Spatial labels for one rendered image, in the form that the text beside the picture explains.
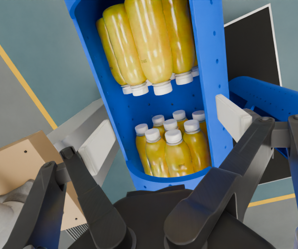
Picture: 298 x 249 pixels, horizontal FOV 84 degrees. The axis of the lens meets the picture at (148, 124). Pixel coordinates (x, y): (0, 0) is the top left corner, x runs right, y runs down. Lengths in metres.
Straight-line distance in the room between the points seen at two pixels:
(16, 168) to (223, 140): 0.65
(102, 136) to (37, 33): 1.68
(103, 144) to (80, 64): 1.50
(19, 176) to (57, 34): 1.26
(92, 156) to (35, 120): 1.94
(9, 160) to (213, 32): 0.69
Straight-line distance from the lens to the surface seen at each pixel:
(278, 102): 0.93
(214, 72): 0.31
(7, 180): 0.79
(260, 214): 2.63
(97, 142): 0.18
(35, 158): 0.67
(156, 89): 0.35
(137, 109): 0.53
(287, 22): 1.75
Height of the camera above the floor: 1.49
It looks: 66 degrees down
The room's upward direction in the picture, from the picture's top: 168 degrees counter-clockwise
